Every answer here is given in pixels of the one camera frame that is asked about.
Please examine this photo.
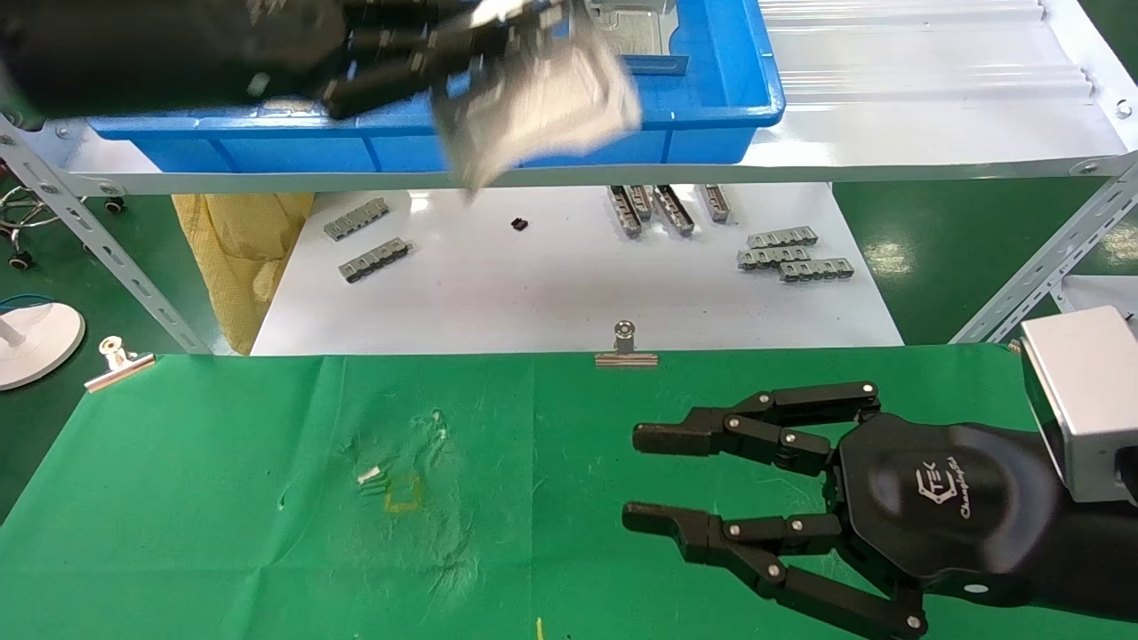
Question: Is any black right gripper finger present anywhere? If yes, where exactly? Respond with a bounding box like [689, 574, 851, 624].
[622, 502, 927, 639]
[633, 382, 883, 476]

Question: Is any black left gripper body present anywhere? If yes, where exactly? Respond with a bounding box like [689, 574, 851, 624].
[80, 0, 349, 112]

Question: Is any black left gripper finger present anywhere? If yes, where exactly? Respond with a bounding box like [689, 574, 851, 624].
[342, 0, 570, 56]
[322, 49, 499, 121]

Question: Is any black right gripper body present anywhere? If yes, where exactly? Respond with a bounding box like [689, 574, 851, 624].
[831, 416, 1068, 588]

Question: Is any bent sheet metal bracket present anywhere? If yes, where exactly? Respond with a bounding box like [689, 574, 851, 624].
[431, 13, 644, 193]
[582, 0, 690, 76]

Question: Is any yellow cloth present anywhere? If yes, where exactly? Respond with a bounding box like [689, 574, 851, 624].
[172, 194, 315, 356]

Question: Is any perforated metal rack upright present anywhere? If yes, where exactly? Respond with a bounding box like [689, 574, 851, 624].
[0, 120, 214, 355]
[947, 156, 1138, 346]

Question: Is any white low board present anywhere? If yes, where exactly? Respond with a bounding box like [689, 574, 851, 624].
[252, 182, 905, 356]

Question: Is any office chair wheel base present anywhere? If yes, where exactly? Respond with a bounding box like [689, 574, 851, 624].
[0, 182, 125, 270]

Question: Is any blue plastic tray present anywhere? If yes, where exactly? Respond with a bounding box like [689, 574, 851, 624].
[87, 0, 787, 174]

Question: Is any white metal shelf board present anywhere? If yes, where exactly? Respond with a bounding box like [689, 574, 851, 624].
[67, 0, 1138, 196]

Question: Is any white round stand base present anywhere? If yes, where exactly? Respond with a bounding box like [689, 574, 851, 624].
[0, 302, 87, 392]

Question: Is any green table cloth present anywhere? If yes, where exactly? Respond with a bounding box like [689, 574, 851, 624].
[0, 345, 1138, 640]

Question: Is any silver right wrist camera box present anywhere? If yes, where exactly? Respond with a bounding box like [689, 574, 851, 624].
[1020, 307, 1138, 506]

